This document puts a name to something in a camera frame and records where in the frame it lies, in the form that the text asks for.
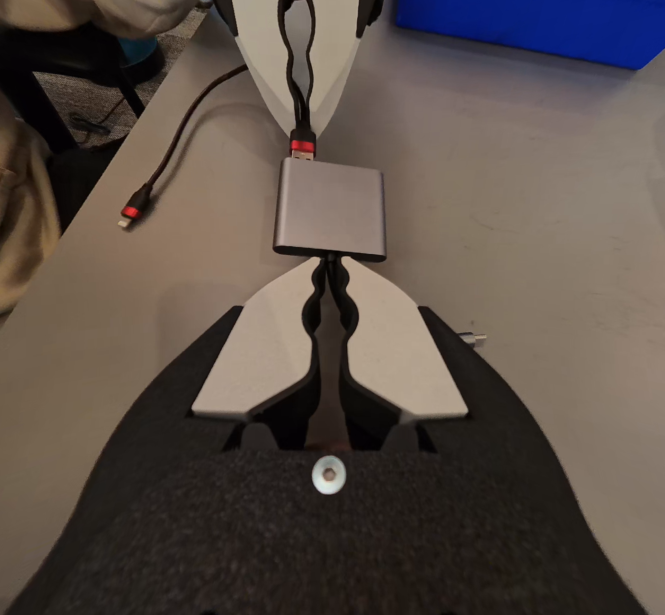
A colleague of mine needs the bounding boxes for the grey usb hub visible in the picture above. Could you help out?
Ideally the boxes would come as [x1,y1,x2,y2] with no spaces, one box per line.
[273,158,489,352]

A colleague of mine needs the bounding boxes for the black red-tipped usb cable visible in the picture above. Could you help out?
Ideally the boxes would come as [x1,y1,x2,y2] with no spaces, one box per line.
[117,0,319,231]

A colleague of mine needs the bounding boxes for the person's tan trousers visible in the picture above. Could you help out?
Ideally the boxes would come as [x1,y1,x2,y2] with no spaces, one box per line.
[0,90,62,325]

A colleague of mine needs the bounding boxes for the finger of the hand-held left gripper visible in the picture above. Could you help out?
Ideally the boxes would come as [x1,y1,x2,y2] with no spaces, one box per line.
[221,0,302,133]
[305,0,363,139]

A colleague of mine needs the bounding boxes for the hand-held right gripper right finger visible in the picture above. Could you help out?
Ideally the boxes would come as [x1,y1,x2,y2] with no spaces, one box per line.
[332,256,470,422]

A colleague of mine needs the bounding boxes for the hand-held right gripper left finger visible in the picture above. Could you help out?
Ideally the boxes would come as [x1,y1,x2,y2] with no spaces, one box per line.
[191,259,320,422]

